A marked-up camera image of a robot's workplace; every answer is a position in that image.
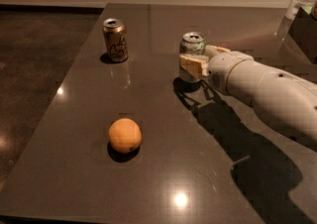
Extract dark box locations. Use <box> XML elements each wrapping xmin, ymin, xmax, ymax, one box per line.
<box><xmin>288</xmin><ymin>8</ymin><xmax>317</xmax><ymax>64</ymax></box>

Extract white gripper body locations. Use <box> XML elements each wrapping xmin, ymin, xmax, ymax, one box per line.
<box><xmin>208</xmin><ymin>52</ymin><xmax>254</xmax><ymax>95</ymax></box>

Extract gold LaCroix can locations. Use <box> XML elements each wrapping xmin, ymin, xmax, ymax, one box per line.
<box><xmin>103</xmin><ymin>18</ymin><xmax>128</xmax><ymax>62</ymax></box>

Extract clear plastic bottle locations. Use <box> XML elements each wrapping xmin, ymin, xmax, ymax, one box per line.
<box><xmin>285</xmin><ymin>0</ymin><xmax>315</xmax><ymax>21</ymax></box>

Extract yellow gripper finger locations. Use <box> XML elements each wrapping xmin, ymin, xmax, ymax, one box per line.
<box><xmin>205</xmin><ymin>45</ymin><xmax>230</xmax><ymax>57</ymax></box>
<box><xmin>179</xmin><ymin>54</ymin><xmax>209</xmax><ymax>79</ymax></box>

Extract orange fruit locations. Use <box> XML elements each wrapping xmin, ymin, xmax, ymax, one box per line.
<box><xmin>109</xmin><ymin>118</ymin><xmax>142</xmax><ymax>154</ymax></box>

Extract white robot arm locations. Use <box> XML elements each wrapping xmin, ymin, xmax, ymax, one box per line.
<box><xmin>179</xmin><ymin>46</ymin><xmax>317</xmax><ymax>150</ymax></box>

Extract green white 7up can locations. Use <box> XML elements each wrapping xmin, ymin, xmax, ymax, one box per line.
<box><xmin>179</xmin><ymin>32</ymin><xmax>206</xmax><ymax>83</ymax></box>

